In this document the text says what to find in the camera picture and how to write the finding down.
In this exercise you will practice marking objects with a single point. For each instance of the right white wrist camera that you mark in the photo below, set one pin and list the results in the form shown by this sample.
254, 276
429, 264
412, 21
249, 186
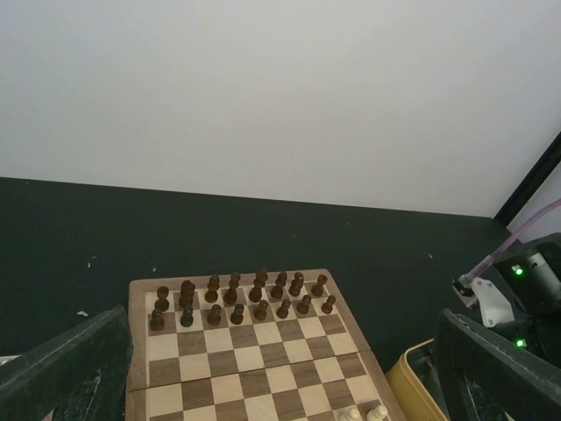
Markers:
494, 308

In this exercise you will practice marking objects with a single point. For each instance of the black frame post right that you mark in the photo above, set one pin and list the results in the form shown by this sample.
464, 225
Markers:
530, 184

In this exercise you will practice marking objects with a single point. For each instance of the light pawn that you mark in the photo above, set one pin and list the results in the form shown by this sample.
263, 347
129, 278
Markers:
379, 413

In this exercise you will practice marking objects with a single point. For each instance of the wooden chess board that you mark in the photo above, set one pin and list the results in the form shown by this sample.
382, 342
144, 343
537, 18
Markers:
307, 359

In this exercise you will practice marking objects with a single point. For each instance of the light pawn second row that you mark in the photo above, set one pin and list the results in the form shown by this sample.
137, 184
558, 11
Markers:
350, 414

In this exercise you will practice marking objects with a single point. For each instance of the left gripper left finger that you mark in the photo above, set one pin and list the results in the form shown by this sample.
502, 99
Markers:
78, 375

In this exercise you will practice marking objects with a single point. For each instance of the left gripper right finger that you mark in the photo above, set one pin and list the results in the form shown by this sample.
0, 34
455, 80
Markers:
484, 376

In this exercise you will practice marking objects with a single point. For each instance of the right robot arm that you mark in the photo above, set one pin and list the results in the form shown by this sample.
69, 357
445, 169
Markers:
532, 273

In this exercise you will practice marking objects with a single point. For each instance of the gold metal tin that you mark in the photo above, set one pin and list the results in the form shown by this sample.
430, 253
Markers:
415, 384

